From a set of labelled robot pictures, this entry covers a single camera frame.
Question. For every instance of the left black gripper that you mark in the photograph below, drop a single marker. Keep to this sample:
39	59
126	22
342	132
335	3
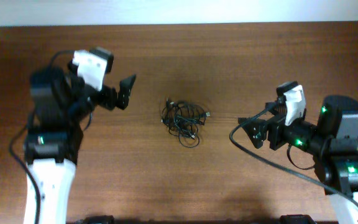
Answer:
111	97

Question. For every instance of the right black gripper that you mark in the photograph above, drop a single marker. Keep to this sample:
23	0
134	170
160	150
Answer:
275	133

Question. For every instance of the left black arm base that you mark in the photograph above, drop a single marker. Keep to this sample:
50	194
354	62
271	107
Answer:
99	219

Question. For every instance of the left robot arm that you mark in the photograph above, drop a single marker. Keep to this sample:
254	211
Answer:
54	137

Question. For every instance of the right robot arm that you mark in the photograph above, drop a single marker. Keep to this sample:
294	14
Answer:
332	142

